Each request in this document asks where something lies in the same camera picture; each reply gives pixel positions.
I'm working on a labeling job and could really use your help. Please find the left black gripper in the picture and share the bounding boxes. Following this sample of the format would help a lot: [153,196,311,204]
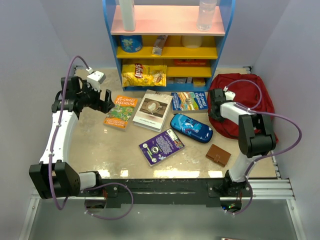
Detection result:
[77,80,115,114]

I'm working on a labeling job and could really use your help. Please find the red backpack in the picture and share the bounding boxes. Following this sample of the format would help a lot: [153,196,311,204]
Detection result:
[208,73,275,139]

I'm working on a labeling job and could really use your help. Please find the brown leather wallet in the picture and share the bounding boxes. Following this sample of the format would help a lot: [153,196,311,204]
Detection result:
[205,144,231,167]

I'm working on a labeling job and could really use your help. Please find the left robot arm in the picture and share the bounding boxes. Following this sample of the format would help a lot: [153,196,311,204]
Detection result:
[29,71,115,199]

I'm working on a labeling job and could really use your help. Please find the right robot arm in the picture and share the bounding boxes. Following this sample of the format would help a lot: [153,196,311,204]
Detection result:
[208,88,276,197]

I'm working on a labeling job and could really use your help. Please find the yellow Lays chips bag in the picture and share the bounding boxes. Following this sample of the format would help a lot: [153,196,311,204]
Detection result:
[121,63,167,87]

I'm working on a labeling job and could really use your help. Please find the orange Treehouse book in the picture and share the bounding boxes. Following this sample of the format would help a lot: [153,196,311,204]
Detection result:
[103,95,138,131]

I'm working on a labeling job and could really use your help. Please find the yellow small box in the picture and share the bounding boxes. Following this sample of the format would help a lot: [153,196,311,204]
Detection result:
[192,77,206,88]

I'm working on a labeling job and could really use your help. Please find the blue Treehouse book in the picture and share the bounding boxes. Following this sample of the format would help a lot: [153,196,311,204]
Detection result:
[171,91,209,114]

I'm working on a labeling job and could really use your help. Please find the blue pencil case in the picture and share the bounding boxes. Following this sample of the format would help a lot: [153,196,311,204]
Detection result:
[170,113,214,144]

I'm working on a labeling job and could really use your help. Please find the white coffee cover book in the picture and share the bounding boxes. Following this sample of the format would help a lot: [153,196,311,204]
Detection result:
[132,89,173,132]

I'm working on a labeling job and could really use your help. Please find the white small carton boxes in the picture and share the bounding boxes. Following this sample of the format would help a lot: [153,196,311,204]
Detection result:
[166,77,193,84]

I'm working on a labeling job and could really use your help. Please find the red flat snack box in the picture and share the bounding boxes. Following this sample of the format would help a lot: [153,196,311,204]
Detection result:
[173,59,208,66]

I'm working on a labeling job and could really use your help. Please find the cream white jar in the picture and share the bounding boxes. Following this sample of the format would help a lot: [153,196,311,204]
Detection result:
[181,35,204,49]

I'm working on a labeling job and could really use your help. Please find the blue snack canister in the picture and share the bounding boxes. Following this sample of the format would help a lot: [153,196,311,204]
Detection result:
[119,35,143,53]

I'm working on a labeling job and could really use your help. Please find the purple book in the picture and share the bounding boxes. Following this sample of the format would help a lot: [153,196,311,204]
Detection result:
[139,128,185,167]

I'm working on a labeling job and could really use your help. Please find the blue shelf unit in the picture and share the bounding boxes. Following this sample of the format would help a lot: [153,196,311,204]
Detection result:
[102,0,236,92]

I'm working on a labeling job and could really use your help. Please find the clear plastic water bottle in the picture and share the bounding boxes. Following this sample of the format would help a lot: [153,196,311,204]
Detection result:
[196,0,218,32]

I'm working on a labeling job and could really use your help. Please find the brown wrapped snack bar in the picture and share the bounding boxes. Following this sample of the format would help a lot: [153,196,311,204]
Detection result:
[151,35,168,56]

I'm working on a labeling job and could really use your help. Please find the white tall bottle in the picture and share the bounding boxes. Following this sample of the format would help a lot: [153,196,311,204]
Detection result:
[119,0,136,32]

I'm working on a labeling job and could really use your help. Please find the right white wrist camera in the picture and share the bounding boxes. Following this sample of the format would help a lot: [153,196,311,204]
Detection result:
[223,86,236,101]

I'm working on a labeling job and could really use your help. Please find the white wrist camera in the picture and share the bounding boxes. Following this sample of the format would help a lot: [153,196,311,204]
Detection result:
[223,86,236,101]
[86,71,106,92]

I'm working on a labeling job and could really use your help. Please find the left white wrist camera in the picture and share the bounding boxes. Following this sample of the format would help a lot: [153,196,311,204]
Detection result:
[86,71,106,92]

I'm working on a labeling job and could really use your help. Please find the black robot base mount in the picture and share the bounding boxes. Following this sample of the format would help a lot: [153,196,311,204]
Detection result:
[101,178,253,208]

